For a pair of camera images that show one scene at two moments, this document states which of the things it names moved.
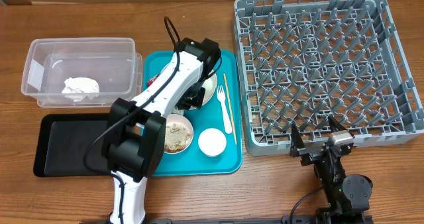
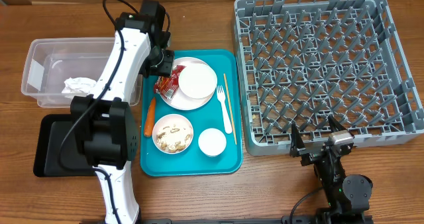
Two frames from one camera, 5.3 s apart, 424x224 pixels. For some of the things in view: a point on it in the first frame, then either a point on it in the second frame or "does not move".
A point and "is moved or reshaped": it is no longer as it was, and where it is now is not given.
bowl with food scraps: (179, 134) does not move
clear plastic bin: (82, 72) does not move
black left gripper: (197, 102) → (166, 69)
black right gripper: (299, 145) does not move
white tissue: (78, 88) does not move
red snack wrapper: (152, 80) is moved or reshaped
